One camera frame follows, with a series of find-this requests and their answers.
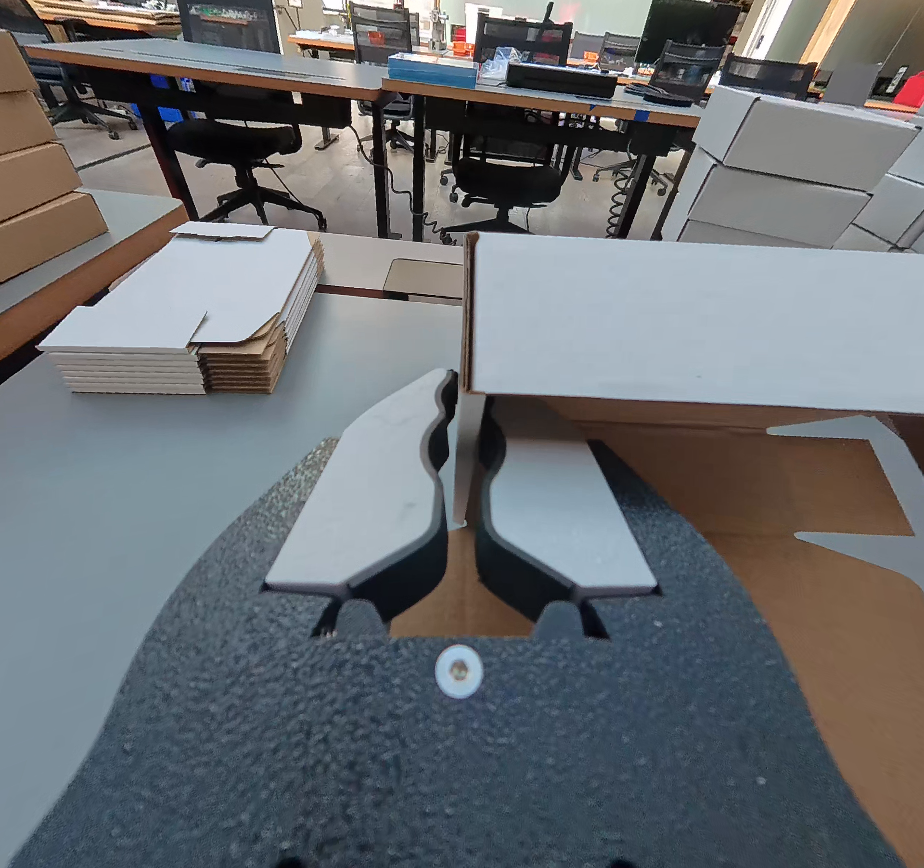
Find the blue crate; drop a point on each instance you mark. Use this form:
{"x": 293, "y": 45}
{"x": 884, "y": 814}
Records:
{"x": 162, "y": 113}

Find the grey wood-edged desk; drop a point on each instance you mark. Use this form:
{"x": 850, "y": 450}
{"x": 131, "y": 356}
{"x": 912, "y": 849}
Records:
{"x": 216, "y": 66}
{"x": 505, "y": 94}

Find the stack of white folded boxes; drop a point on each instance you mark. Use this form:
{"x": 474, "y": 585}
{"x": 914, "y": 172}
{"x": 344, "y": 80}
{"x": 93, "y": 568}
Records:
{"x": 779, "y": 182}

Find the brown cardboard box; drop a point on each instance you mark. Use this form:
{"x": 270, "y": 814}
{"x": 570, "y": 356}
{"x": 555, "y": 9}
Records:
{"x": 32, "y": 178}
{"x": 43, "y": 232}
{"x": 11, "y": 63}
{"x": 21, "y": 120}

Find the stack of flat cardboard sheets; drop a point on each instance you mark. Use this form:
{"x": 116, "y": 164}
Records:
{"x": 188, "y": 290}

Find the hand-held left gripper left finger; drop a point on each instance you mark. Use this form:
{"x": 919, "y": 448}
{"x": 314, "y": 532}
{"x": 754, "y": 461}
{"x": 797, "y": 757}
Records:
{"x": 368, "y": 500}

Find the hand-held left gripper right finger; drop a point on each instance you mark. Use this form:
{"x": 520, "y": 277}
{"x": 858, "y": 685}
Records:
{"x": 563, "y": 514}

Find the black mesh office chair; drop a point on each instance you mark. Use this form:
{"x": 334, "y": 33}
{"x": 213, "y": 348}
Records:
{"x": 231, "y": 146}
{"x": 379, "y": 30}
{"x": 769, "y": 77}
{"x": 505, "y": 182}
{"x": 686, "y": 70}

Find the black computer monitor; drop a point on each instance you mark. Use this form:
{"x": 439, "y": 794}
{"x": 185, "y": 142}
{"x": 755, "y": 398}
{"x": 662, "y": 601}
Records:
{"x": 686, "y": 27}

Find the black flat device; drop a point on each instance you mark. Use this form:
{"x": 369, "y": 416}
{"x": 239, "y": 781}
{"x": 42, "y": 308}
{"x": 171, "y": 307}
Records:
{"x": 559, "y": 79}

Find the blue flat box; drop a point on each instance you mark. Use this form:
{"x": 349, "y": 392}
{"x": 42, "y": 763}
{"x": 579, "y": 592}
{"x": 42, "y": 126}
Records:
{"x": 433, "y": 68}

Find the white cardboard box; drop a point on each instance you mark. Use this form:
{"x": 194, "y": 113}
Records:
{"x": 686, "y": 319}

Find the grey upright panel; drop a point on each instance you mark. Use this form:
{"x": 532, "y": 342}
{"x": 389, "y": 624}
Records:
{"x": 853, "y": 84}

